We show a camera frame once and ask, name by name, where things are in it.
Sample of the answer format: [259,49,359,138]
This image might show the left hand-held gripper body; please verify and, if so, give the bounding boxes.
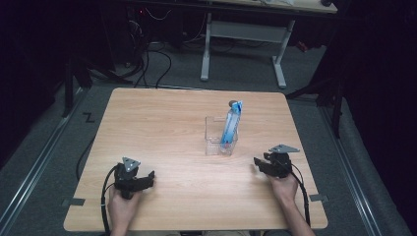
[112,156,143,201]

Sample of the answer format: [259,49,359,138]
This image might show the blue toothbrush packet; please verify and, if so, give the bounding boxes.
[219,99,244,150]

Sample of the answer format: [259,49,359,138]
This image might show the black metal stand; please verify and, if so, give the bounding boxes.
[61,53,134,119]
[284,63,346,140]

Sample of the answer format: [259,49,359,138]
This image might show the black floor cables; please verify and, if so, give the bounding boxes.
[123,8,173,89]

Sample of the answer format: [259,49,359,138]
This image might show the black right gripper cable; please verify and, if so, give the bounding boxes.
[290,162,312,227]

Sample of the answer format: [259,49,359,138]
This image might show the thin black floor cable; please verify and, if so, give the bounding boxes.
[75,135,96,182]

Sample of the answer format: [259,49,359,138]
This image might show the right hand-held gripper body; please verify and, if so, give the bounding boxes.
[264,144,301,180]

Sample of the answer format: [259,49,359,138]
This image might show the metal floor rail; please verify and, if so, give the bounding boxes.
[0,88,87,228]
[318,106,384,236]

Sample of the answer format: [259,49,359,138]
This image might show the grey tape strip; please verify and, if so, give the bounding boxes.
[61,198,87,207]
[309,193,329,203]

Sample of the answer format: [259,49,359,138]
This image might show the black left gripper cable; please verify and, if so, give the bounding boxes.
[100,164,120,236]

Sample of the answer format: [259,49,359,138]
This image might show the white-legged wooden desk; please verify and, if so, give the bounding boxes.
[200,0,338,90]

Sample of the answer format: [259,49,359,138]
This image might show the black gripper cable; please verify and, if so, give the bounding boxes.
[100,164,120,236]
[290,162,312,227]

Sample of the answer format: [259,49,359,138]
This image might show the person's left hand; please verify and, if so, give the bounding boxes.
[107,188,144,226]

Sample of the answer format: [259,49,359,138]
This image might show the person's right hand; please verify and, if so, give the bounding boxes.
[267,174,300,207]

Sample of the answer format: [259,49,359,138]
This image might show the clear plastic cup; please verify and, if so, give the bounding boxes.
[205,115,239,157]

